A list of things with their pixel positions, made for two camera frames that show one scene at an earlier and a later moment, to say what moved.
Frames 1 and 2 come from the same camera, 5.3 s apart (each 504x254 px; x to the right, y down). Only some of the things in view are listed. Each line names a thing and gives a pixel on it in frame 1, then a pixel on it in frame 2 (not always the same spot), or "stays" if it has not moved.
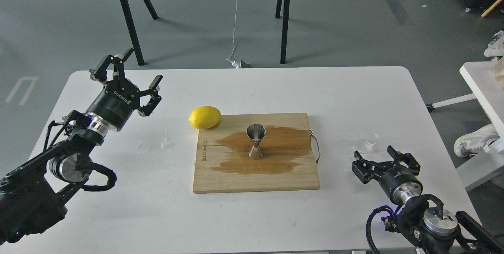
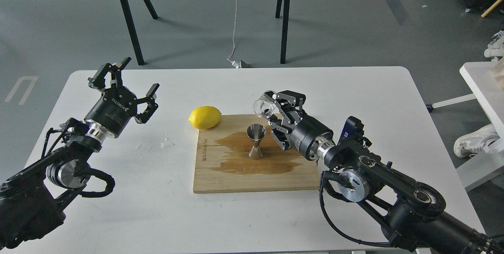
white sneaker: x=471 y=143 stays
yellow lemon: x=204 y=117 stays
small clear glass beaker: x=366 y=142 to x=264 y=107
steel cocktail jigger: x=256 y=132 stays
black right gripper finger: x=406 y=158 to x=290 y=103
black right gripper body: x=399 y=183 to x=311 y=137
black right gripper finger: x=365 y=170 to x=280 y=132
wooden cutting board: x=223 y=164 stays
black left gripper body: x=112 y=108 stays
